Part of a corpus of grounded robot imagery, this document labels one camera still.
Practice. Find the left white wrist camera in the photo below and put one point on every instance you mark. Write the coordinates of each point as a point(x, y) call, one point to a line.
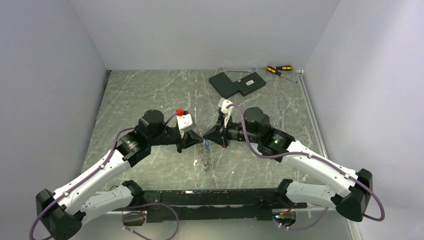
point(185, 121)

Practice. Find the small black box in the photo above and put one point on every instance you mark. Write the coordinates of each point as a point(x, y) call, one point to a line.
point(250, 84)

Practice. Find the large black box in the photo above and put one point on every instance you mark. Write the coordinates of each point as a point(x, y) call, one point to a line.
point(223, 85)

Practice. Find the silver wrench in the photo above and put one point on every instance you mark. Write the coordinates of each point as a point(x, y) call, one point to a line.
point(283, 112)

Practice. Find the orange black screwdriver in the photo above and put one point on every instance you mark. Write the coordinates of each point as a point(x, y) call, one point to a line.
point(278, 68)
point(280, 74)

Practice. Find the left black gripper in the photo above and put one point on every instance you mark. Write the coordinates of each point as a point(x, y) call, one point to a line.
point(196, 139)

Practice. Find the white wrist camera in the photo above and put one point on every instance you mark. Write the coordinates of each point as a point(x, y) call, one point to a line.
point(185, 121)
point(226, 108)

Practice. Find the orange black screwdriver back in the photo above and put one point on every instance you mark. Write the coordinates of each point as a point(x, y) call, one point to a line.
point(278, 68)

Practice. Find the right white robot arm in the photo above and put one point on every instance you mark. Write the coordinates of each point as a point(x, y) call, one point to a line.
point(346, 190)

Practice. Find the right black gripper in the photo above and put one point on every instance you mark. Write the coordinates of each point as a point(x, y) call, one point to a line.
point(214, 133)

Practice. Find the metal keyring with keys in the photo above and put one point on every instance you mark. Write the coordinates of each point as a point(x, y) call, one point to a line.
point(205, 157)

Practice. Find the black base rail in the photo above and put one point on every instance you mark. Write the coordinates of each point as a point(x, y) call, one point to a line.
point(211, 204)

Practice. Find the blue tagged key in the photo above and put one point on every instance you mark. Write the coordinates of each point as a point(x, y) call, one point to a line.
point(206, 143)

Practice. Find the orange black screwdriver front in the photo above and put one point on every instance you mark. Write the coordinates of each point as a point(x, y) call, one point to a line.
point(280, 74)

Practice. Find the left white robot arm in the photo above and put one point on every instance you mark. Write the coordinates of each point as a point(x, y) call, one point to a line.
point(66, 209)

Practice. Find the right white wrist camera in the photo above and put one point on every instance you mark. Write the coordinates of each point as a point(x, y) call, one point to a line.
point(226, 108)

